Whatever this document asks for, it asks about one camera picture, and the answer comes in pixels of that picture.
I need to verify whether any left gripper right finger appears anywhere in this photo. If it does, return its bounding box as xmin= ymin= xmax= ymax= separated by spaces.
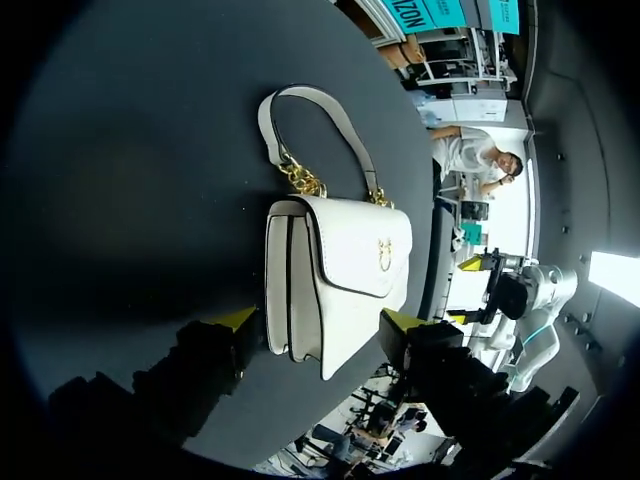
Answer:
xmin=377 ymin=308 xmax=512 ymax=444

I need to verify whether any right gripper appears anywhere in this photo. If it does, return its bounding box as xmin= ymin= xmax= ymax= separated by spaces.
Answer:
xmin=446 ymin=247 xmax=530 ymax=326

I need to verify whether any white handbag with gold chain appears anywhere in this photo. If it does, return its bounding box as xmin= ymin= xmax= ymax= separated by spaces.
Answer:
xmin=257 ymin=83 xmax=415 ymax=381

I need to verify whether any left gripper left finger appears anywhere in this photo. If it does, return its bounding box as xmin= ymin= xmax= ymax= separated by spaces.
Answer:
xmin=130 ymin=305 xmax=262 ymax=447

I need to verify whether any person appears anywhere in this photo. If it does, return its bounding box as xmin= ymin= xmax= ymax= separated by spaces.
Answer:
xmin=429 ymin=124 xmax=525 ymax=202

